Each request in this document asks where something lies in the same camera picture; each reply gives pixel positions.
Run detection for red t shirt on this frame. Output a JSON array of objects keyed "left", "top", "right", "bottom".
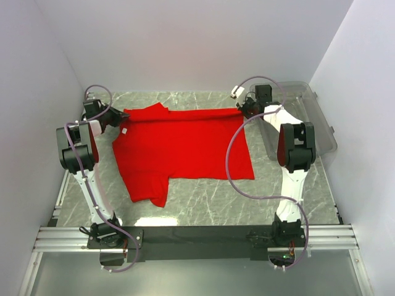
[{"left": 112, "top": 103, "right": 255, "bottom": 207}]

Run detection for clear plastic storage bin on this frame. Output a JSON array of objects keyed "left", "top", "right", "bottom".
[{"left": 254, "top": 81, "right": 338, "bottom": 161}]

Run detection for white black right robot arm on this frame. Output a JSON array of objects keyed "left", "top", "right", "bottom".
[{"left": 231, "top": 84, "right": 316, "bottom": 245}]

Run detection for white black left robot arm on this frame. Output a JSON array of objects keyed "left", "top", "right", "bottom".
[{"left": 56, "top": 99, "right": 129, "bottom": 249}]

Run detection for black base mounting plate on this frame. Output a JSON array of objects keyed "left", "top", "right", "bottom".
[{"left": 86, "top": 225, "right": 308, "bottom": 263}]

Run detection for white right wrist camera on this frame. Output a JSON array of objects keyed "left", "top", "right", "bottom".
[{"left": 230, "top": 86, "right": 245, "bottom": 99}]

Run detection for aluminium front frame rail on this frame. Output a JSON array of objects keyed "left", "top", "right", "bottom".
[{"left": 33, "top": 225, "right": 359, "bottom": 253}]

